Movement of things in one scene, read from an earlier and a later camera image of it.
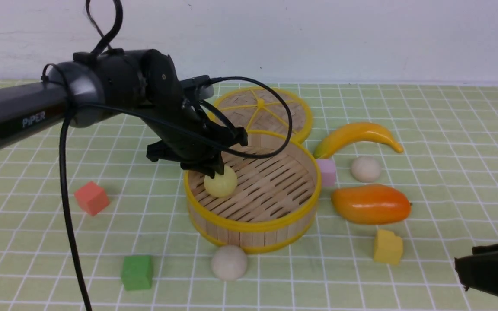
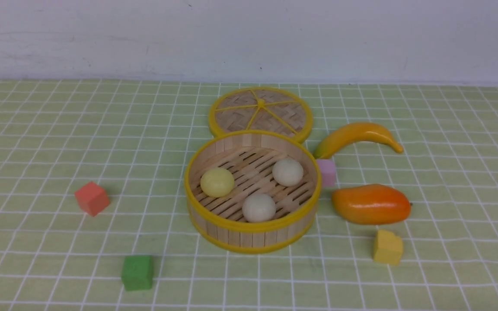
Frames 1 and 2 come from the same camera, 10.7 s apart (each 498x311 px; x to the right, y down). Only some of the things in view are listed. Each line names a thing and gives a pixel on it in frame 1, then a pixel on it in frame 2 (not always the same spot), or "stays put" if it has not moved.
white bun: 365,169 to 287,172
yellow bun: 221,185 stays put
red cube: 92,198 stays put
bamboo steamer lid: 259,109 stays put
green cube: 137,272 stays put
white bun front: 229,262 to 258,207
